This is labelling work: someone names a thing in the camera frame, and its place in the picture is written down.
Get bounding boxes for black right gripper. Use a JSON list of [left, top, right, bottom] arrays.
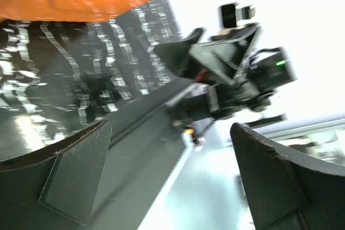
[[153, 24, 296, 128]]

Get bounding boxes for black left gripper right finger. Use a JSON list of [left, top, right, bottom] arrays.
[[230, 123, 344, 230]]

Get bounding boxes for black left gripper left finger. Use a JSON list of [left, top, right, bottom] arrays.
[[1, 121, 112, 230]]

